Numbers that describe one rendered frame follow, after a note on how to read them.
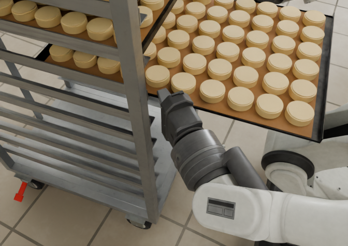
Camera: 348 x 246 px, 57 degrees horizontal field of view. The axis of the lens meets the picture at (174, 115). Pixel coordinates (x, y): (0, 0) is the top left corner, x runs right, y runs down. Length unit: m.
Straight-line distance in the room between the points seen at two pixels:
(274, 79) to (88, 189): 0.83
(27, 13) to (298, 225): 0.61
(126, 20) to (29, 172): 0.98
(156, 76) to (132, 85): 0.09
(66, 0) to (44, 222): 1.02
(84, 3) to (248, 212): 0.39
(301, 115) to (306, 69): 0.13
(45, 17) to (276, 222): 0.55
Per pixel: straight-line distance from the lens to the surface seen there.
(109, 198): 1.22
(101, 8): 0.54
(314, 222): 0.44
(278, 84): 0.67
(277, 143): 0.94
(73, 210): 1.41
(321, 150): 0.90
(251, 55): 0.71
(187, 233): 1.32
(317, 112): 0.68
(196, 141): 0.53
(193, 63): 0.68
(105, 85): 0.67
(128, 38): 0.50
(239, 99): 0.62
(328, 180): 1.06
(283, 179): 0.95
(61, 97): 0.79
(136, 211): 1.19
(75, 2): 0.56
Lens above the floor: 1.25
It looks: 52 degrees down
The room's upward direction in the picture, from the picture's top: straight up
